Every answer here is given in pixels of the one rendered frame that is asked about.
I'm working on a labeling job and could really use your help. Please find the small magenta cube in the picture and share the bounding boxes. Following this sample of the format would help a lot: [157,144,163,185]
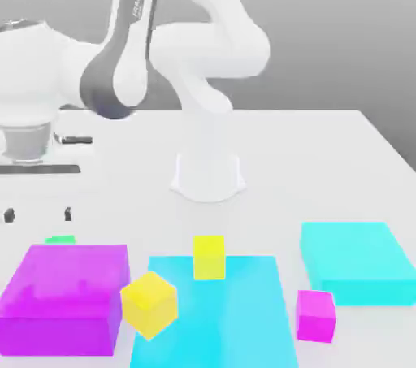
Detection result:
[296,289,337,344]

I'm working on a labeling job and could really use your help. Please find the large cyan box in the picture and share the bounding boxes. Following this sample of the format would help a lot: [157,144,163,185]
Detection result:
[299,221,416,307]
[129,255,301,368]

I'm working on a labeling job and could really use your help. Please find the large magenta box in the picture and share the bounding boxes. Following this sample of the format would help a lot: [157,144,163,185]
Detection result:
[0,243,132,358]

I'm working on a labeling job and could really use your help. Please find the small green cube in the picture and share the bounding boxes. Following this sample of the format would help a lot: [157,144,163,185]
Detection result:
[44,235,76,245]

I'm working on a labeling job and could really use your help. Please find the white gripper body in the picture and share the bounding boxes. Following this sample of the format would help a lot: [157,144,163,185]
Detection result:
[0,160,86,194]

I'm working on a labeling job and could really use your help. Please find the small yellow cube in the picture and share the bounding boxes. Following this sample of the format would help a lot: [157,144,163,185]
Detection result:
[119,271,179,342]
[193,235,226,281]

